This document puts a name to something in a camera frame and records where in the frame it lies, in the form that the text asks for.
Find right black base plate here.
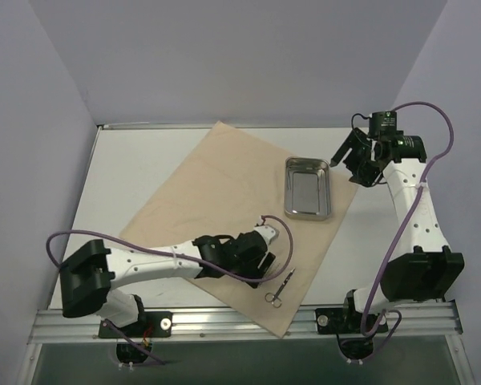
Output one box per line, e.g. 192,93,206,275
314,306,389,334

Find steel surgical scissors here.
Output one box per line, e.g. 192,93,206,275
265,268,296,309

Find aluminium front rail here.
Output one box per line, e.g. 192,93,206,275
28,302,463,344

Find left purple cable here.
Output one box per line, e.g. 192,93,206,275
46,215,294,366

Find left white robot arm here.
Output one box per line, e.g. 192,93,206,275
59,225,279,336

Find aluminium back rail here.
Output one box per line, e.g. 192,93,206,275
99,122,350,131

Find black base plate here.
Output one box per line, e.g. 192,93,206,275
113,310,173,338
314,306,389,334

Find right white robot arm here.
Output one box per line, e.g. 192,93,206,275
330,110,464,331

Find steel instrument tray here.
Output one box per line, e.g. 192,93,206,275
284,156,332,221

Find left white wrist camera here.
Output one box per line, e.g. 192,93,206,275
253,225,280,245

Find beige wrapping cloth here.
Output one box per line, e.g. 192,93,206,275
120,122,358,338

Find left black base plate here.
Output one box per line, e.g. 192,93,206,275
113,310,173,338

